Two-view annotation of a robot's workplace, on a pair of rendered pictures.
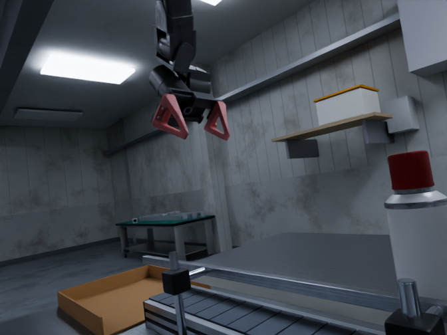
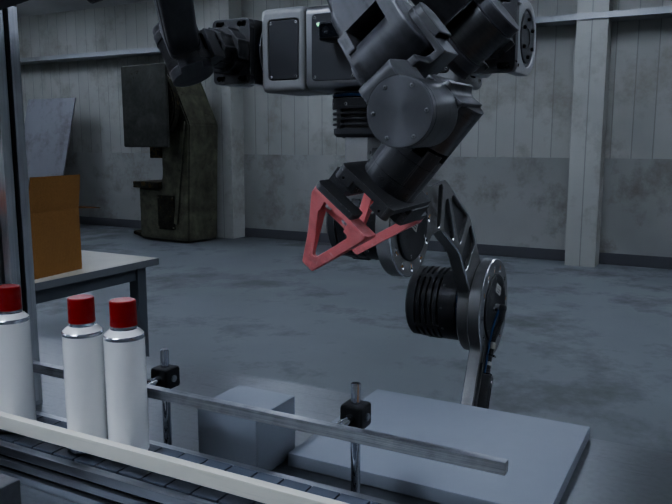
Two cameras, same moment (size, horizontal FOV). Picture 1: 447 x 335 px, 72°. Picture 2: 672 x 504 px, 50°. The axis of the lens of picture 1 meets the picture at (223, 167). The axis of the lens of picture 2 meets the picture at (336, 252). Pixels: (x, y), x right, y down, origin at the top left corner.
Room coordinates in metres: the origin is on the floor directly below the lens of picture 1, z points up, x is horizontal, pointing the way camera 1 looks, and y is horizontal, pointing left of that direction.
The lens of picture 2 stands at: (1.22, -0.22, 1.28)
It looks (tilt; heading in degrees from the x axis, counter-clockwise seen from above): 9 degrees down; 160
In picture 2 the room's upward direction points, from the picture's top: straight up
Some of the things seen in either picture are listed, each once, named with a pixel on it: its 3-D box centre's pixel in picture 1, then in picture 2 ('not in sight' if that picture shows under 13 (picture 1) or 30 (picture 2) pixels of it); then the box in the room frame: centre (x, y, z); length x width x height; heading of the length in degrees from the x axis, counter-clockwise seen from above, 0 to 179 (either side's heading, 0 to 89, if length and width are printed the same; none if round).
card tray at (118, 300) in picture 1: (132, 292); not in sight; (0.78, 0.26, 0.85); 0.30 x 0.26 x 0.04; 42
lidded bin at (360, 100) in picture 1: (347, 108); not in sight; (3.01, -1.28, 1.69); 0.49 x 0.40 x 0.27; 42
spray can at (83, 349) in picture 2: not in sight; (84, 373); (0.25, -0.22, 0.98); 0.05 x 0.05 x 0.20
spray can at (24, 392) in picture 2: not in sight; (12, 357); (0.15, -0.32, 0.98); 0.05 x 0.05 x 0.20
